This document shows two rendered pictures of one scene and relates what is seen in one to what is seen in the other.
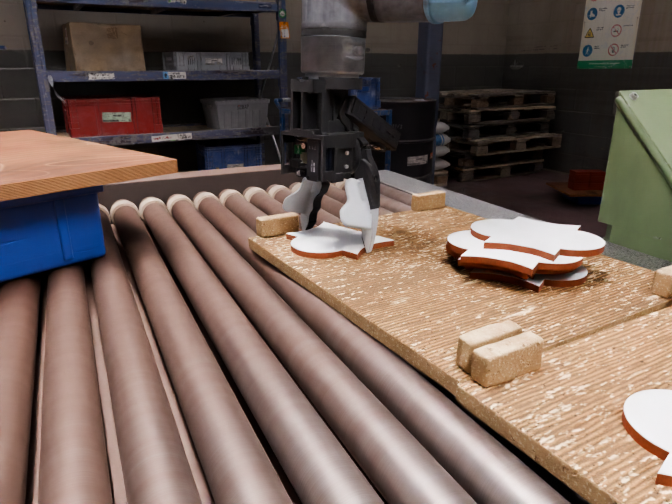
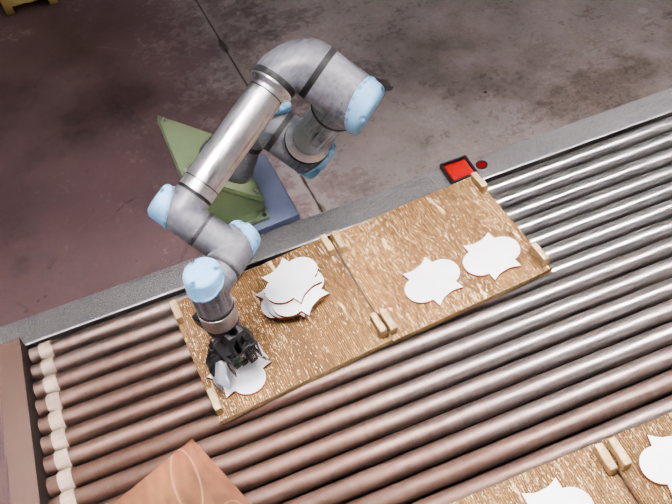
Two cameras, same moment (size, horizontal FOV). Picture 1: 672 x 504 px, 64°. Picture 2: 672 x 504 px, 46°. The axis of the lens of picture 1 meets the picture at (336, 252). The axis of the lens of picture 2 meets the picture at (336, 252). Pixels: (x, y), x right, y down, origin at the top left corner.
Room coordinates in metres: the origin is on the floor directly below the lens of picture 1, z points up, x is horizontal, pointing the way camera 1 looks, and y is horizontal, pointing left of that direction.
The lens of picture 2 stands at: (0.20, 0.87, 2.41)
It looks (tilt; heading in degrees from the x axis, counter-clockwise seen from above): 50 degrees down; 284
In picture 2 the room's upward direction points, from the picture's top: 11 degrees counter-clockwise
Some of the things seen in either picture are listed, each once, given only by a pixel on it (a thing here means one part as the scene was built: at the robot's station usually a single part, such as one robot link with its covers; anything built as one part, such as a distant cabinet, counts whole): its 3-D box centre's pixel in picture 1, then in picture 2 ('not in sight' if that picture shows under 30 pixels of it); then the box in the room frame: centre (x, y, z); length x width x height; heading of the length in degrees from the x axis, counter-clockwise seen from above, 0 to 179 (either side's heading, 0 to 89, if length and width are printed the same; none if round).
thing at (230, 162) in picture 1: (229, 163); not in sight; (4.73, 0.94, 0.32); 0.50 x 0.41 x 0.37; 115
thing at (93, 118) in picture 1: (112, 115); not in sight; (4.28, 1.72, 0.78); 0.66 x 0.45 x 0.28; 119
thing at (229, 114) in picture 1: (235, 112); not in sight; (4.73, 0.85, 0.76); 0.50 x 0.36 x 0.24; 125
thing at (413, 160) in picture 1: (397, 155); not in sight; (4.46, -0.51, 0.44); 0.59 x 0.59 x 0.88
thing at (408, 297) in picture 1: (447, 264); (276, 323); (0.61, -0.14, 0.93); 0.41 x 0.35 x 0.02; 31
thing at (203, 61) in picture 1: (205, 62); not in sight; (4.61, 1.05, 1.16); 0.60 x 0.40 x 0.15; 122
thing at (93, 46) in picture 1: (103, 48); not in sight; (4.31, 1.74, 1.26); 0.49 x 0.38 x 0.34; 125
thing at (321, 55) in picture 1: (334, 59); (219, 313); (0.67, 0.00, 1.16); 0.08 x 0.08 x 0.05
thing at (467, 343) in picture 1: (489, 344); (378, 324); (0.38, -0.12, 0.95); 0.06 x 0.02 x 0.03; 121
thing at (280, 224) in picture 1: (277, 225); (215, 401); (0.71, 0.08, 0.95); 0.06 x 0.02 x 0.03; 121
